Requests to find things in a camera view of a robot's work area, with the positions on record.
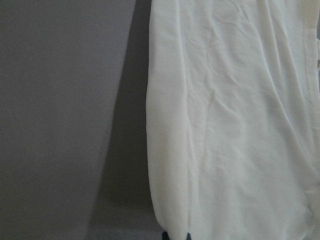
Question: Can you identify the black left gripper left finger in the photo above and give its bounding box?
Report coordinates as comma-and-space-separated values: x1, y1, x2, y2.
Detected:
161, 231, 170, 240

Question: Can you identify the cream long-sleeve printed shirt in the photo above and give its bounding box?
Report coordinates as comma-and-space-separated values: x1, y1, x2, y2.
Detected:
146, 0, 320, 240

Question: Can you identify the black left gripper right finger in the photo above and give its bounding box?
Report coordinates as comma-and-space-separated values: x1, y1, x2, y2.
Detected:
186, 232, 192, 240

